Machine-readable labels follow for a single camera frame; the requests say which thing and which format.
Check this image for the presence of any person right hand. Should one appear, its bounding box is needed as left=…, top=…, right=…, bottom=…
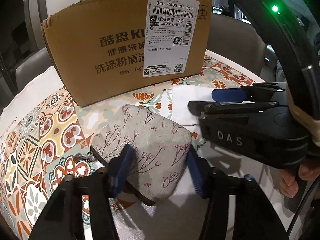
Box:
left=279, top=159, right=320, bottom=198

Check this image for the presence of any grey dining chair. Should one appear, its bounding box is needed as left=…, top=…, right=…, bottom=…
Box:
left=207, top=14, right=267, bottom=75
left=15, top=47, right=53, bottom=92

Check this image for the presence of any brown cardboard box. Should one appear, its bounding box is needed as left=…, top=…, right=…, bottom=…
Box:
left=41, top=0, right=213, bottom=107

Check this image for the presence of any grey dining chair right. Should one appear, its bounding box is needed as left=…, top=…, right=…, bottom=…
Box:
left=207, top=14, right=267, bottom=75

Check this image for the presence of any white folded tissue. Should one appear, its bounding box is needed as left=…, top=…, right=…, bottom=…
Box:
left=171, top=85, right=243, bottom=126

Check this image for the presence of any floral fabric pouch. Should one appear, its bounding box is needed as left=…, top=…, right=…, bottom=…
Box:
left=91, top=104, right=191, bottom=206

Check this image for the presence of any grey dining chair left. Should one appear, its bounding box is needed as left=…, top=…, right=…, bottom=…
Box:
left=15, top=47, right=53, bottom=92

